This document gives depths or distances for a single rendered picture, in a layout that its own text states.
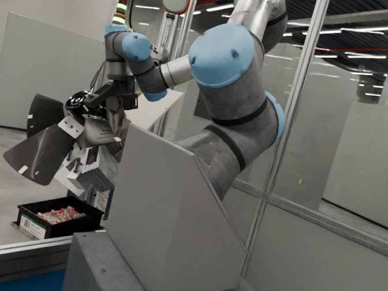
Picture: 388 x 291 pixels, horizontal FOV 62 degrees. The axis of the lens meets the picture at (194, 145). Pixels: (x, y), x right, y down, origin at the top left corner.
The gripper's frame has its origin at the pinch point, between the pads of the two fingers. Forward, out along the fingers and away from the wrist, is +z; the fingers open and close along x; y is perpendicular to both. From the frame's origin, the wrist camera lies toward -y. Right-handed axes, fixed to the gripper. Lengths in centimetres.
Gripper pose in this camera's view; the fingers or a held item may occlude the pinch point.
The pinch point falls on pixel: (115, 133)
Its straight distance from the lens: 114.0
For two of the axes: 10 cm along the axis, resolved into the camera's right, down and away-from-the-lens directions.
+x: -7.0, -2.7, 6.6
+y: 7.1, -2.2, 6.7
